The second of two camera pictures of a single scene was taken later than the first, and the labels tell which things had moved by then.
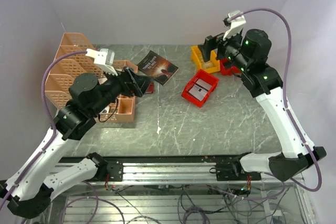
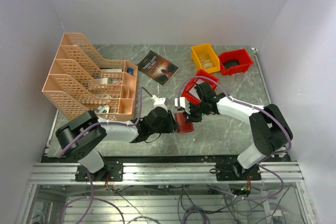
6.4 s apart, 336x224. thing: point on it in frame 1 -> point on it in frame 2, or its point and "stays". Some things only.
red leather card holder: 150,89 -> 182,126
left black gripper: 126,82 -> 171,125
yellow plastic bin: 211,66 stays
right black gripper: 210,43 -> 191,117
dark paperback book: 154,65 stays
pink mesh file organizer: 61,73 stays
